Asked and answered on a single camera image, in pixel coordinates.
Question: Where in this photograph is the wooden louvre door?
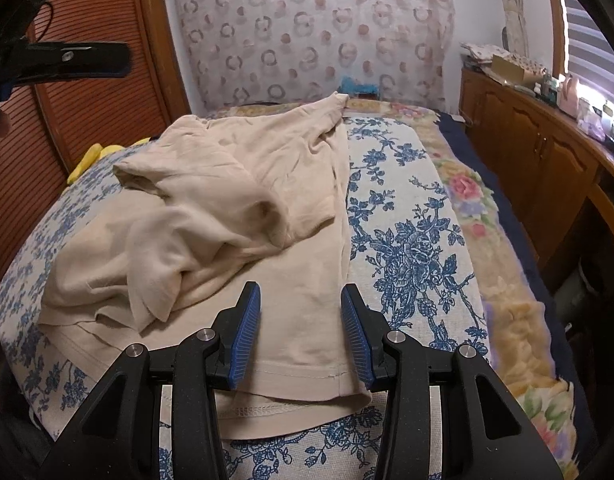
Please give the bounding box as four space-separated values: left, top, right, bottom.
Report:
0 0 190 301

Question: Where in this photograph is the colourful floral blanket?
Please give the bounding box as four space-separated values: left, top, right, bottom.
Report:
222 99 595 480

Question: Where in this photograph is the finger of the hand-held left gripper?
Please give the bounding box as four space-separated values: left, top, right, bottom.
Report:
17 41 134 83

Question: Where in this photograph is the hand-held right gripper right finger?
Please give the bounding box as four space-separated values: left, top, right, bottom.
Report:
340 283 565 480

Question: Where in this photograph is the blue fluffy item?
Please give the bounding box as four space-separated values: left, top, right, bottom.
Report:
339 76 382 98

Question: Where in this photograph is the blue floral bed sheet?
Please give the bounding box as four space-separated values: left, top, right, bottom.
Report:
0 110 488 480

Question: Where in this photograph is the yellow plush toy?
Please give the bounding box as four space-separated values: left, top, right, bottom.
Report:
67 137 152 186

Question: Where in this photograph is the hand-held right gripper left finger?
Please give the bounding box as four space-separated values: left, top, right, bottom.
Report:
37 281 262 480

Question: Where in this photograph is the beige printed t-shirt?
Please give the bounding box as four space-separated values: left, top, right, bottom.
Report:
37 91 372 436

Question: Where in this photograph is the patterned fabric bag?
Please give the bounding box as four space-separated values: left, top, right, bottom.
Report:
459 41 510 67

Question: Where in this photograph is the pink bottle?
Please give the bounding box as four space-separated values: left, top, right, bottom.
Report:
557 74 582 111

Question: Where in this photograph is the cardboard box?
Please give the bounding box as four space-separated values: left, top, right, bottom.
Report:
489 54 542 86

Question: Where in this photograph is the ring patterned headboard cloth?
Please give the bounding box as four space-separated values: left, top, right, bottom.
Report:
174 0 458 111

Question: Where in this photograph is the wooden cabinet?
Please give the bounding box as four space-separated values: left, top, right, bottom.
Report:
459 67 614 286

